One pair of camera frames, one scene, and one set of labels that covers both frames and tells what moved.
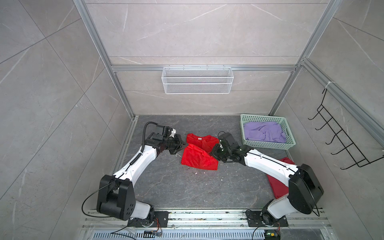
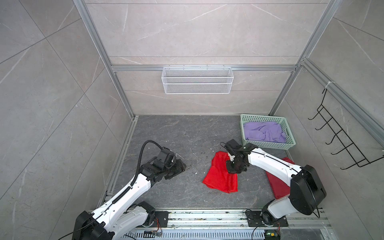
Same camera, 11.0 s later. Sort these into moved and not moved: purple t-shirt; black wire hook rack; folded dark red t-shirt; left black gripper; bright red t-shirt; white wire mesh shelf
Moved: left black gripper; bright red t-shirt
Not moved: white wire mesh shelf; black wire hook rack; folded dark red t-shirt; purple t-shirt
